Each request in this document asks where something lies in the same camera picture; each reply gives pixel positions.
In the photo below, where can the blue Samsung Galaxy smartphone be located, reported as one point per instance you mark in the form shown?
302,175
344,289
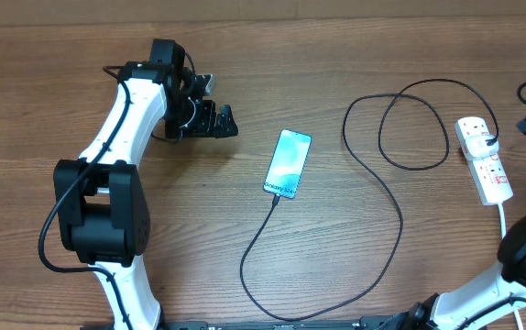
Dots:
287,164

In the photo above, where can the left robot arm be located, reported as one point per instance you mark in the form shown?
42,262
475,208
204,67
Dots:
100,222

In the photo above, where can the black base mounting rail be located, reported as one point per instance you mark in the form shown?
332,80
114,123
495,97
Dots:
363,323

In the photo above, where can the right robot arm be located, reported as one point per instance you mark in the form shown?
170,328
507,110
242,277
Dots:
497,291

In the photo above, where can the white power strip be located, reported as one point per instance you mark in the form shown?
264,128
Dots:
489,176

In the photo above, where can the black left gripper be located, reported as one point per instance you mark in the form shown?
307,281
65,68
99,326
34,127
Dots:
206,126

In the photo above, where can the white charger plug adapter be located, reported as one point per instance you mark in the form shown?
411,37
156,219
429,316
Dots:
479,147

